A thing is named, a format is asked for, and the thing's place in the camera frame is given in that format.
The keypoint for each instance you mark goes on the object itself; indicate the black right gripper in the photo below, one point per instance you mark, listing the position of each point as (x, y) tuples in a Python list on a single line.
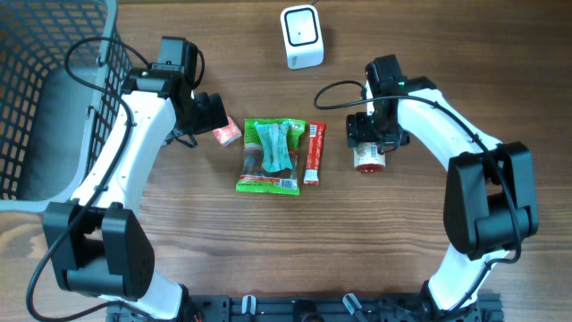
[(363, 130)]

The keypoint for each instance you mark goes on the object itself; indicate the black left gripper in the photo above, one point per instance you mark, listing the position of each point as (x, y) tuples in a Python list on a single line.
[(214, 112)]

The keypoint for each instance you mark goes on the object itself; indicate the green lid jar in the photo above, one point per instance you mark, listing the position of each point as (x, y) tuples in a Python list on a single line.
[(367, 158)]

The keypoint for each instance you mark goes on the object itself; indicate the small red white box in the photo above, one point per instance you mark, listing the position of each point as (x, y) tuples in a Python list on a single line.
[(229, 133)]

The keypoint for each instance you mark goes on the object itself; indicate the red snack stick packet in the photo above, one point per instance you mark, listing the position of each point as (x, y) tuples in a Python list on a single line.
[(314, 154)]

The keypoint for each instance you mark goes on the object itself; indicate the green candy bag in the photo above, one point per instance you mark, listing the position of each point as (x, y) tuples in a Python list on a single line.
[(253, 177)]

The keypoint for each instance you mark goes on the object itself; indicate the teal packet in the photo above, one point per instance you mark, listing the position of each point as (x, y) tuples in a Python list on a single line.
[(276, 155)]

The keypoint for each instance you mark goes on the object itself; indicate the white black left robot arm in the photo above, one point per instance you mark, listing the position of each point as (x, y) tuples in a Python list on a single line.
[(96, 245)]

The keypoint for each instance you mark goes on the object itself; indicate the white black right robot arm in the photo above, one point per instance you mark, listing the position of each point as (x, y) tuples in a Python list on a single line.
[(490, 197)]

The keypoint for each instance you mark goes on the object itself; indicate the white barcode scanner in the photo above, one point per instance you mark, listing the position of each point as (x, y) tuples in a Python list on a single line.
[(302, 36)]

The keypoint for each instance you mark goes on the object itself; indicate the grey plastic mesh basket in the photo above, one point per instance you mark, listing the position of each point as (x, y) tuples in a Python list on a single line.
[(61, 68)]

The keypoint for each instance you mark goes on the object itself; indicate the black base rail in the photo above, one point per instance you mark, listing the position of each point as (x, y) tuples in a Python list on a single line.
[(398, 307)]

